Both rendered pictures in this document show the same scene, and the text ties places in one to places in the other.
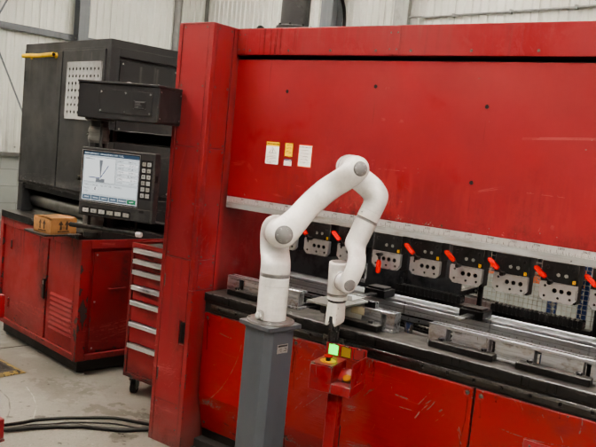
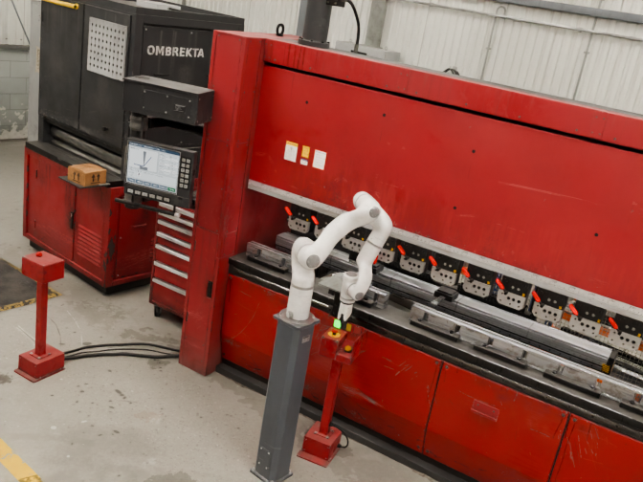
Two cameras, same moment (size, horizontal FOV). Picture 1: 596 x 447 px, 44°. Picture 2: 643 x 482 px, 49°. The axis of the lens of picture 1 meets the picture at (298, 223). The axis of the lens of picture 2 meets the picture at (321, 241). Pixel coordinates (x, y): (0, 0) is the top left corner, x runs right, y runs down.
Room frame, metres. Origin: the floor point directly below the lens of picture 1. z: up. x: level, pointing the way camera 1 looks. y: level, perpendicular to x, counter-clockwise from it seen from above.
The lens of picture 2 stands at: (-0.49, 0.46, 2.64)
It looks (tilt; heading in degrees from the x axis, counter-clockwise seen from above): 19 degrees down; 353
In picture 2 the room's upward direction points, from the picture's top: 10 degrees clockwise
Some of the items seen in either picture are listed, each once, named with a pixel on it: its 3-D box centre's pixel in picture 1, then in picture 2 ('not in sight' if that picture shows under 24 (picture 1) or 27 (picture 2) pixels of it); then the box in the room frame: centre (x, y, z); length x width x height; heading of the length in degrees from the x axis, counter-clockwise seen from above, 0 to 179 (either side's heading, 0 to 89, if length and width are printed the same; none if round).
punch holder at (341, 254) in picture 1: (355, 244); (357, 236); (3.58, -0.29, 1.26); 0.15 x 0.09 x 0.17; 54
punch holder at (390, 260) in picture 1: (390, 250); (386, 246); (3.46, -0.45, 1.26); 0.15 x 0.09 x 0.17; 54
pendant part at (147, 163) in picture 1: (121, 184); (162, 171); (3.86, 0.94, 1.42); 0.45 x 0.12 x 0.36; 70
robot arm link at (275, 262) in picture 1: (276, 245); (303, 261); (2.92, 0.08, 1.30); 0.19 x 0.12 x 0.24; 13
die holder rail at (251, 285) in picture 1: (265, 291); (279, 259); (3.89, 0.14, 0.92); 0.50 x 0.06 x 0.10; 54
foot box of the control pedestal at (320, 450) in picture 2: not in sight; (320, 443); (3.14, -0.22, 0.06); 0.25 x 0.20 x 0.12; 153
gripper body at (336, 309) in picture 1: (336, 310); (345, 308); (2.96, -0.19, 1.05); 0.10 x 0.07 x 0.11; 153
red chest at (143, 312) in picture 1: (180, 321); (197, 261); (4.72, 0.71, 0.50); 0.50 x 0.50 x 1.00; 54
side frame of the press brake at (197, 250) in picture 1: (231, 236); (248, 205); (4.27, 0.38, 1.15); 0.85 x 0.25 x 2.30; 144
